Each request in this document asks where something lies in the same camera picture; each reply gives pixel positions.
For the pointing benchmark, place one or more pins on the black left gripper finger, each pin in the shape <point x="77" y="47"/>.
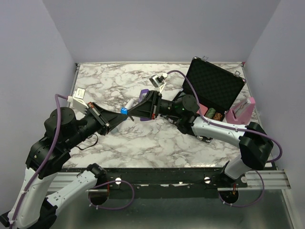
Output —
<point x="107" y="117"/>
<point x="112" y="124"/>

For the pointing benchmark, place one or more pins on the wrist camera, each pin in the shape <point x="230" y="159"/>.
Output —
<point x="158" y="81"/>
<point x="76" y="100"/>

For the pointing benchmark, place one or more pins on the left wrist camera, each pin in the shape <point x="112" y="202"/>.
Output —
<point x="76" y="100"/>

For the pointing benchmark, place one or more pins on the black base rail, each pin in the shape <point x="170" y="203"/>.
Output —
<point x="156" y="183"/>

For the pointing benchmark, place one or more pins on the black poker chip case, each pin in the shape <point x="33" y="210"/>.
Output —
<point x="215" y="88"/>

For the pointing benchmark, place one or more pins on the pink playing card deck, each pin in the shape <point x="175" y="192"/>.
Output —
<point x="203" y="109"/>

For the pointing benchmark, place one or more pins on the purple metronome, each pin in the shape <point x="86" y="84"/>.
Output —
<point x="144" y="95"/>

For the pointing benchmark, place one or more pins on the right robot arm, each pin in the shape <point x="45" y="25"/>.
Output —
<point x="254" y="144"/>

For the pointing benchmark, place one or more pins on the white microphone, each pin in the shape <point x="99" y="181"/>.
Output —
<point x="129" y="105"/>

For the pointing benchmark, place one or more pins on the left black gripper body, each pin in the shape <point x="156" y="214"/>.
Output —
<point x="92" y="123"/>

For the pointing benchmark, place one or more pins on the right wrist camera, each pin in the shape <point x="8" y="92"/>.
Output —
<point x="158" y="81"/>

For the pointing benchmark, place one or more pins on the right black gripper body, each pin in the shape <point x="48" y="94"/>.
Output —
<point x="166" y="108"/>

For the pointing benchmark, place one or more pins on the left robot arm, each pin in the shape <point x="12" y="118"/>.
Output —
<point x="34" y="208"/>

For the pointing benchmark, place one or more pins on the green chip stack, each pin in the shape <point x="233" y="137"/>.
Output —
<point x="210" y="113"/>

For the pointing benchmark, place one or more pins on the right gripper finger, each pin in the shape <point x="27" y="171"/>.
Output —
<point x="136" y="113"/>
<point x="149" y="102"/>

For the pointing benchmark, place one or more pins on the pink metronome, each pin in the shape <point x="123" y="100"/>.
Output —
<point x="241" y="113"/>

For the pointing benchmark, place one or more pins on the orange brown chip stack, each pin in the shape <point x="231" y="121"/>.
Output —
<point x="218" y="117"/>

